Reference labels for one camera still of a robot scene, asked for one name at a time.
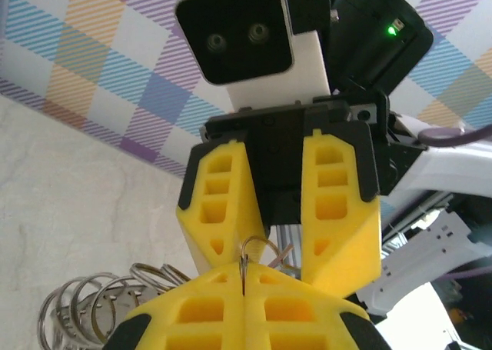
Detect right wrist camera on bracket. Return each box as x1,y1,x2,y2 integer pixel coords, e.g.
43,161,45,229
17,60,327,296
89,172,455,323
175,0,331,111

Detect aluminium mounting rails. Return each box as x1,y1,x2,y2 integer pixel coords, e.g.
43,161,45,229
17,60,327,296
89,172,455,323
268,225,304,266

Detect silver keyring chain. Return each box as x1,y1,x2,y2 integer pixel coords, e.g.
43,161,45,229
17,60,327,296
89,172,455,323
36,236,280,350

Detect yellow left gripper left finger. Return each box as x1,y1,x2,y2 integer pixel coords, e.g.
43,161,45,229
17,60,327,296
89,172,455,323
109,265,245,350

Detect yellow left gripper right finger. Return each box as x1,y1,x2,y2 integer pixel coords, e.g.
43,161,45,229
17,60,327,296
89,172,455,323
245,264,389,350

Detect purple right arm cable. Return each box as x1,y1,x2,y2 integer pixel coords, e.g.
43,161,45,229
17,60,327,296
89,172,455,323
417,125,492,148

